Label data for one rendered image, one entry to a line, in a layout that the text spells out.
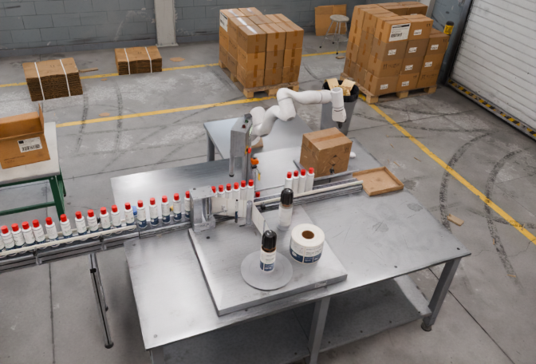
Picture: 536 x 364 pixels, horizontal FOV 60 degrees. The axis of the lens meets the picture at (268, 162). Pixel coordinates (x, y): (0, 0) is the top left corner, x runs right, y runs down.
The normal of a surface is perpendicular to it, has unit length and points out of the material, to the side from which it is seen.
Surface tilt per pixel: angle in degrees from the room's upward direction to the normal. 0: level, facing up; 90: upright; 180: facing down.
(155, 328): 0
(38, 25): 90
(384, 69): 90
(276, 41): 90
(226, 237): 0
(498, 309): 0
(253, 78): 90
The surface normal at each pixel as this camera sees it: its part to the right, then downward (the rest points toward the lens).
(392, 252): 0.07, -0.82
